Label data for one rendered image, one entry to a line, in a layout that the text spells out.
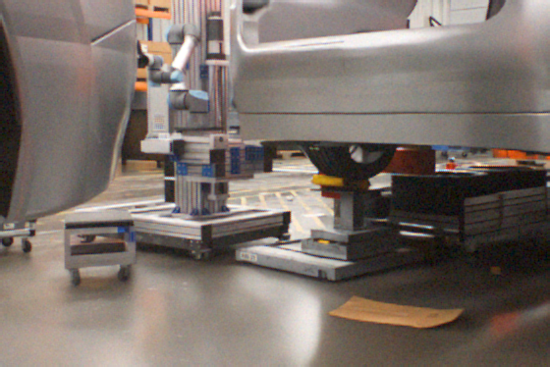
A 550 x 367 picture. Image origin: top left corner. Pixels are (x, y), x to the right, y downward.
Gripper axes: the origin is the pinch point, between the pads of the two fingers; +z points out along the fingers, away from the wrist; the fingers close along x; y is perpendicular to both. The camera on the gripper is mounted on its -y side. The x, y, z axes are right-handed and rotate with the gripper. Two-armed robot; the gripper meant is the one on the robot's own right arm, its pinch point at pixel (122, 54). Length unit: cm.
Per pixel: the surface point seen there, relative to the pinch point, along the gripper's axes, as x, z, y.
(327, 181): -114, -48, 58
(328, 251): -125, -35, 95
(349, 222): -128, -54, 80
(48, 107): -193, 261, 5
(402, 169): -143, -99, 49
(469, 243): -191, -101, 88
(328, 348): -179, 90, 100
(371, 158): -133, -67, 42
